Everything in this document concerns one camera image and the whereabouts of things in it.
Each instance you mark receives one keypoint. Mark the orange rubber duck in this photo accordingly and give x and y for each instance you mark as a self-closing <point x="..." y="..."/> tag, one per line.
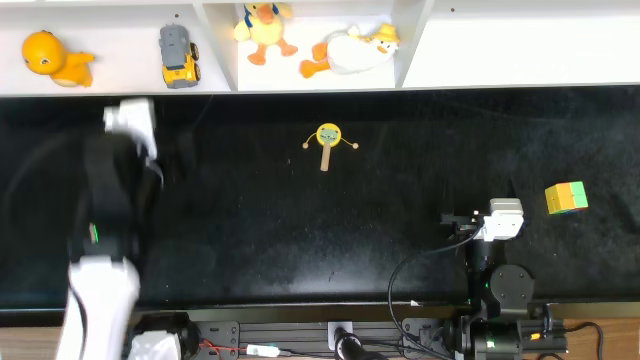
<point x="47" y="57"/>

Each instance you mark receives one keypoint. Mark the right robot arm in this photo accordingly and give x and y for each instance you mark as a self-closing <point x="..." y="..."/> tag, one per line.
<point x="511" y="286"/>

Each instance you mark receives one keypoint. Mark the white plush duck yellow hat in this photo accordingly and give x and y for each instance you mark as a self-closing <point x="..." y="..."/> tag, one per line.
<point x="356" y="52"/>

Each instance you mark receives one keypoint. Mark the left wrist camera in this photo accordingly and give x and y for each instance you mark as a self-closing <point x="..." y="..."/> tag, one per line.
<point x="132" y="120"/>

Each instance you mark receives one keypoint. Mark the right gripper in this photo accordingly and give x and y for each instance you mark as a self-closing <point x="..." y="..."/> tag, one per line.
<point x="462" y="223"/>

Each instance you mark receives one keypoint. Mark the mounting rail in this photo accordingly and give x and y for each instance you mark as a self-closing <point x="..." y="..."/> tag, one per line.
<point x="310" y="337"/>

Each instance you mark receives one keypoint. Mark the yellow rattle drum toy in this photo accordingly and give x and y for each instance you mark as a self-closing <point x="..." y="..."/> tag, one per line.
<point x="328" y="135"/>

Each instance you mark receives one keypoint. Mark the grey and yellow toy truck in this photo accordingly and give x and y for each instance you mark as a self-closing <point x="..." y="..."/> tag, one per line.
<point x="177" y="57"/>

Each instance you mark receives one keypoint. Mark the many-coloured puzzle cube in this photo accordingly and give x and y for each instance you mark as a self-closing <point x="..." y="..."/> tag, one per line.
<point x="566" y="197"/>

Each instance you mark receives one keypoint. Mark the white shelf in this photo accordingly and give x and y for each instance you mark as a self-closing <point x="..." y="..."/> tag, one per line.
<point x="500" y="55"/>

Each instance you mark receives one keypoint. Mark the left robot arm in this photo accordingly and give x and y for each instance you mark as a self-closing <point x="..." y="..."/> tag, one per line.
<point x="102" y="290"/>

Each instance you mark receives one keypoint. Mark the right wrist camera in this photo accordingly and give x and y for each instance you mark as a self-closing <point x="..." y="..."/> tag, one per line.
<point x="504" y="220"/>

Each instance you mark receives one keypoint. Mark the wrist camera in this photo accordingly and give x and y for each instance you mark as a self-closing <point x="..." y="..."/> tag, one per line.
<point x="132" y="120"/>
<point x="504" y="220"/>

